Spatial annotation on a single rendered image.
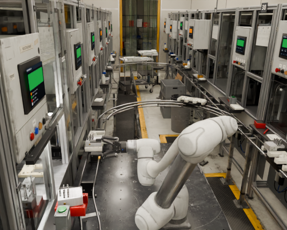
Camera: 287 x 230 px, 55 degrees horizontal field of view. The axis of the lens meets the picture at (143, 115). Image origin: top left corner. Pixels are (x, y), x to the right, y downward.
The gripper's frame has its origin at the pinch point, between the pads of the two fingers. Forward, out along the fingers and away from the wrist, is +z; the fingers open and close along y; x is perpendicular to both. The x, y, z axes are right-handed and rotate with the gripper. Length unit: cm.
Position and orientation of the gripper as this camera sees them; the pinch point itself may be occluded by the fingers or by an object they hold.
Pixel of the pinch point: (94, 147)
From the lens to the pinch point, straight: 176.6
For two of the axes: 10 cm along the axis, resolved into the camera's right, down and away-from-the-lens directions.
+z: -10.0, 0.1, -0.6
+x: 0.6, 3.4, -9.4
